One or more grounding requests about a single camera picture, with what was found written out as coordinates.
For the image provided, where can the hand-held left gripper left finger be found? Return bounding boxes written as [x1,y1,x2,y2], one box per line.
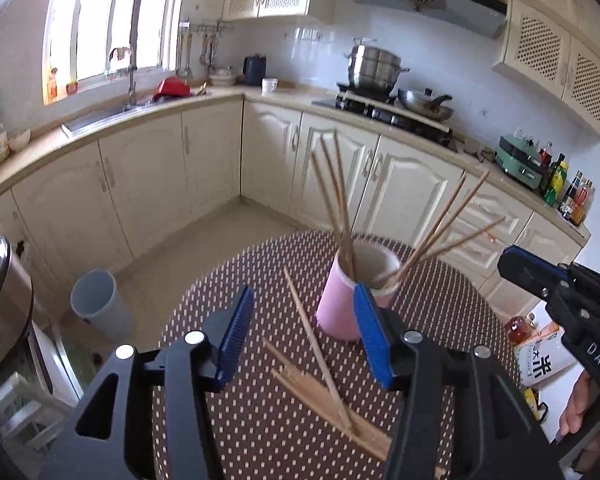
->
[40,286,257,480]

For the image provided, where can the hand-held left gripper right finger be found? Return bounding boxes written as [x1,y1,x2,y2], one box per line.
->
[353,282,566,480]

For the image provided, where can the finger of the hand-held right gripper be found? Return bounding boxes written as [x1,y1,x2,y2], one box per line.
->
[510,246,600,294]
[497,250,600,322]

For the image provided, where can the pink cup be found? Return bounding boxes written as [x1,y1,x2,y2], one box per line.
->
[315,242,403,343]

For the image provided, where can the pile of wooden chopsticks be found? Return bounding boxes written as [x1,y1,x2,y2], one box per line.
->
[262,267,396,461]

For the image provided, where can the bunch of wooden chopsticks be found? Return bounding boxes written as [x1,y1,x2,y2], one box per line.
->
[307,127,506,291]

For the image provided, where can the person's right hand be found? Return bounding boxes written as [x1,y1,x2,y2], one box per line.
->
[560,369,600,436]

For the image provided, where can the white printed rice bag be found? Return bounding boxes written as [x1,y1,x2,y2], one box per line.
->
[514,322,583,390]

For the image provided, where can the orange oil bottle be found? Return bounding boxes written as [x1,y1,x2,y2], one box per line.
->
[505,314,540,346]

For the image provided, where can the red sauce bottle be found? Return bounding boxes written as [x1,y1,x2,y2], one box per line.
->
[570,177,595,226]

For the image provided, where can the dark sauce bottle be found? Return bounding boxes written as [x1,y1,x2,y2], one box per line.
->
[559,170,583,218]

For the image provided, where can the colourful food packet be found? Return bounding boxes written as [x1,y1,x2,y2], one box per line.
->
[522,387,551,423]

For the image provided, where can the green yellow bottle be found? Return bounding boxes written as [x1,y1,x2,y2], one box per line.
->
[544,152,570,208]

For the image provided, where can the brown polka dot tablecloth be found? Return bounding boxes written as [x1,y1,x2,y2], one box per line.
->
[150,230,526,480]

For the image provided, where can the green electric cooker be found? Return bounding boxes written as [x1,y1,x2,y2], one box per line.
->
[494,134,546,190]

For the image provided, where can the grey trash can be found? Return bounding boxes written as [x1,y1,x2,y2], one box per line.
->
[70,269,133,341]

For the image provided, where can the black gas stove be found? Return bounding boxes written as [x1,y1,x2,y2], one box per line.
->
[312,92,458,153]

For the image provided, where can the cream base cabinets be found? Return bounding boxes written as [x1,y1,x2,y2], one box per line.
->
[0,97,591,341]

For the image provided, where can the steel wok with lid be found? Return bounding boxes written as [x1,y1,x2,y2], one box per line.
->
[397,87,453,122]

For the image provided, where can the white metal stand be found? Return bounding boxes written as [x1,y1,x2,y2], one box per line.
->
[0,320,81,451]

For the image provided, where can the brown rice cooker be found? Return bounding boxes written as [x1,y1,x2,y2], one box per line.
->
[0,234,35,378]

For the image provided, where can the beige kitchen countertop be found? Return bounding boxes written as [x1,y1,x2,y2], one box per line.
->
[0,80,592,241]

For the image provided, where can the steel steamer pot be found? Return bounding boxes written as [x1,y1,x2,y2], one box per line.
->
[342,37,411,96]

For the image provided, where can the steel sink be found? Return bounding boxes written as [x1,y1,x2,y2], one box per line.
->
[61,95,181,138]

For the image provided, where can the red pot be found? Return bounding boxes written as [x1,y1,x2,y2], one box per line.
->
[152,76,192,102]

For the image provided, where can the black electric kettle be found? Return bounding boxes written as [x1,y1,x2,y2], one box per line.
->
[243,54,267,87]

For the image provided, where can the metal kitchen faucet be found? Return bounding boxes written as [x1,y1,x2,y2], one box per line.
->
[109,46,138,111]

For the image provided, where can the hanging metal ladle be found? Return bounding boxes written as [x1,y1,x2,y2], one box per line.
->
[176,30,193,78]

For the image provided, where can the white bowl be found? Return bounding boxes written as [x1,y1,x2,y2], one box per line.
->
[7,128,32,153]

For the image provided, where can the kitchen window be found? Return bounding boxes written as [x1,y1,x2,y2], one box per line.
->
[42,0,191,106]

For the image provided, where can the metal utensil rail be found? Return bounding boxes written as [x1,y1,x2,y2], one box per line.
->
[179,20,228,36]

